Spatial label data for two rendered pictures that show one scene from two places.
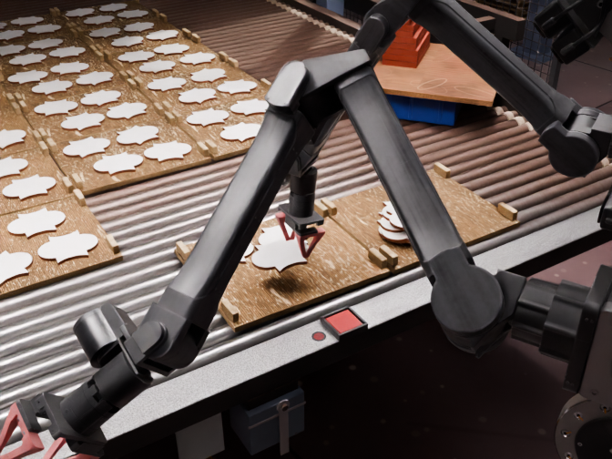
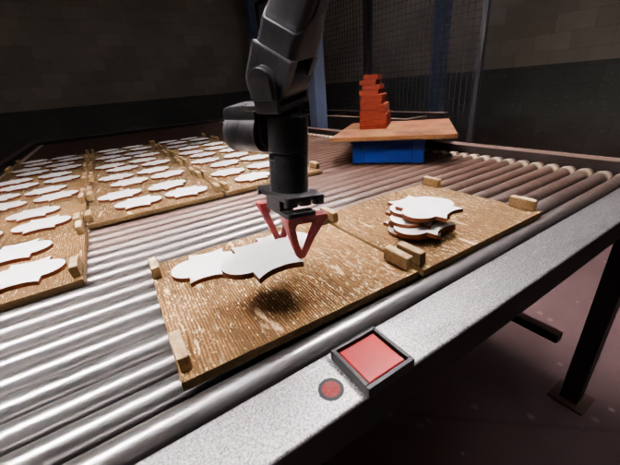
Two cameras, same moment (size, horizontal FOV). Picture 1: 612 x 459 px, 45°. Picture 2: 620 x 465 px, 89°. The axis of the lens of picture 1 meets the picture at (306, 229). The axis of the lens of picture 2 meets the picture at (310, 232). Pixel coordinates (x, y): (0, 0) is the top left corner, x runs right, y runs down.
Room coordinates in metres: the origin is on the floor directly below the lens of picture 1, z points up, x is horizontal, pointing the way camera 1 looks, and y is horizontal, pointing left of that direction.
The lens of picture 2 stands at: (0.93, -0.02, 1.25)
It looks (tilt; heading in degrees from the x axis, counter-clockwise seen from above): 25 degrees down; 1
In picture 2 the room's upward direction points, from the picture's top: 5 degrees counter-clockwise
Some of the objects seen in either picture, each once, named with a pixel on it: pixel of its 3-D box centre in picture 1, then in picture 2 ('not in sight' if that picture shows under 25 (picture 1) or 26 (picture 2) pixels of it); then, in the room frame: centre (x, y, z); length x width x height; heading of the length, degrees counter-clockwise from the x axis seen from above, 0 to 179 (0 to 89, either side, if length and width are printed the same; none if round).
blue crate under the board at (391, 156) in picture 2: (419, 90); (390, 145); (2.43, -0.40, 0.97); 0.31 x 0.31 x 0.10; 71
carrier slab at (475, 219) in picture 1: (416, 215); (423, 216); (1.67, -0.30, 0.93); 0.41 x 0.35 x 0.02; 121
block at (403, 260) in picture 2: (377, 258); (398, 257); (1.44, -0.17, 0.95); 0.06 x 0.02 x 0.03; 30
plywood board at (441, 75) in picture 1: (428, 68); (395, 129); (2.49, -0.44, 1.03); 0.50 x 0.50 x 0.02; 71
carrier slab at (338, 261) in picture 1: (280, 261); (273, 271); (1.46, 0.06, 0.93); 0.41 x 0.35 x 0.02; 120
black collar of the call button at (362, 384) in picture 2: (343, 322); (371, 358); (1.24, -0.08, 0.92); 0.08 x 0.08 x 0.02; 31
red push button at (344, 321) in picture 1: (343, 323); (371, 359); (1.24, -0.08, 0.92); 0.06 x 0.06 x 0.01; 31
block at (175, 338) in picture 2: (229, 310); (180, 350); (1.25, 0.17, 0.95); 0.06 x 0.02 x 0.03; 30
